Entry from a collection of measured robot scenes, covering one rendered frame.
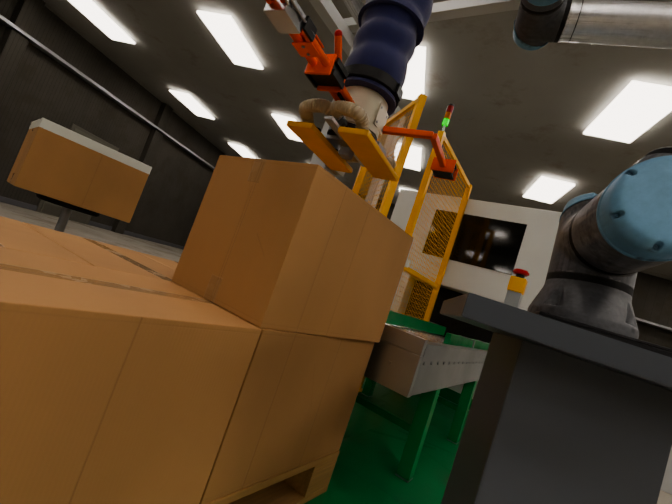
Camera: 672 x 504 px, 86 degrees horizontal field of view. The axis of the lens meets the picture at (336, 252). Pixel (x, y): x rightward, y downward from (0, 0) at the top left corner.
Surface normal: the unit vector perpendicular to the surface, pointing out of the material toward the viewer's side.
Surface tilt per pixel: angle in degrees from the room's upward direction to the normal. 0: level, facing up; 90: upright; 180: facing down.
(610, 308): 67
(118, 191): 90
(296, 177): 90
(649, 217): 91
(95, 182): 90
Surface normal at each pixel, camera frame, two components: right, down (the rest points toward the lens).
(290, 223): -0.55, -0.26
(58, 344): 0.80, 0.23
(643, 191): -0.33, -0.17
